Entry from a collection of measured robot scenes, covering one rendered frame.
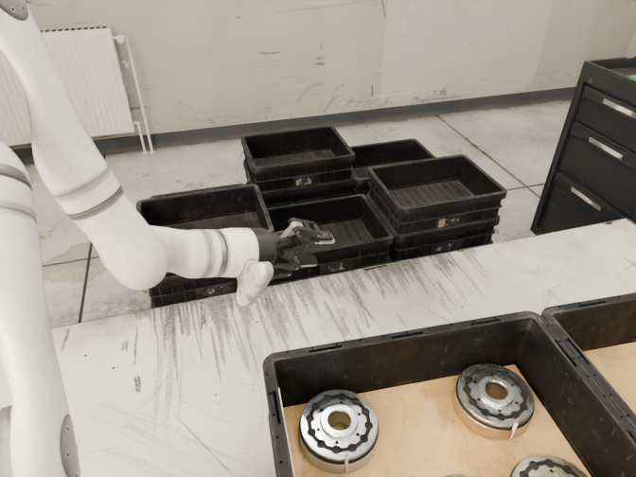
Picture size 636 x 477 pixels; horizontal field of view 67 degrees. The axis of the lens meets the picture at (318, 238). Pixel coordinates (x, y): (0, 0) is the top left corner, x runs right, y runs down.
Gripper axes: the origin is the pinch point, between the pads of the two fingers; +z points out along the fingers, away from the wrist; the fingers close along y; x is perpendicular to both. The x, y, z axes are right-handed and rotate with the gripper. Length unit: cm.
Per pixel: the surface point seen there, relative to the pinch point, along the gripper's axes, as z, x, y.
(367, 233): 75, -42, 46
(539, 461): 4.9, 42.5, -11.7
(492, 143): 249, -121, 46
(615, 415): 9.1, 41.8, -21.1
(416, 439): -2.1, 33.8, -1.9
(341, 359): -9.3, 21.3, -3.4
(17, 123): -9, -222, 158
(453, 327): 4.1, 23.9, -12.2
